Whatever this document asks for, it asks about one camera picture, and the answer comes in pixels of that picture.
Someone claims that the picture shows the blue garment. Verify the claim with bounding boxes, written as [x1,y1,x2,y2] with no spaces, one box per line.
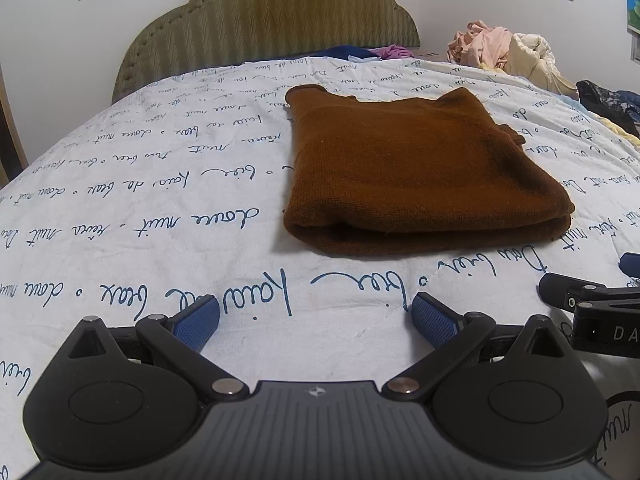
[319,45,382,61]

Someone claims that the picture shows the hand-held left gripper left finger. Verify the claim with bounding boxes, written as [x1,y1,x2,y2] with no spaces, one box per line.
[64,296,251,403]

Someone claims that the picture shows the wooden door frame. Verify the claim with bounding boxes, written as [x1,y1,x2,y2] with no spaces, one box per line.
[0,66,29,184]

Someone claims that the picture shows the brown knitted sweater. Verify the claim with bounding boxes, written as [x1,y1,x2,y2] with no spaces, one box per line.
[282,85,576,257]

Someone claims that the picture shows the olive upholstered headboard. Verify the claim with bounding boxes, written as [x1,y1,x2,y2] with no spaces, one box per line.
[111,0,421,106]

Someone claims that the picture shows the white printed blanket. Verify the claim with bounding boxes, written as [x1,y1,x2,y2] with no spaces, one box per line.
[0,55,640,480]

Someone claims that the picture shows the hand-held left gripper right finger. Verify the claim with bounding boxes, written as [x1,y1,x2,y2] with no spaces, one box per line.
[382,294,568,403]

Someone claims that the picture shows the dark blue patterned clothes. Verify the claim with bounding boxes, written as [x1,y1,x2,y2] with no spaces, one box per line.
[575,79,640,137]

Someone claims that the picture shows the pale yellow knitted blanket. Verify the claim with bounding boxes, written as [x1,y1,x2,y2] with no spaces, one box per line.
[594,114,640,149]

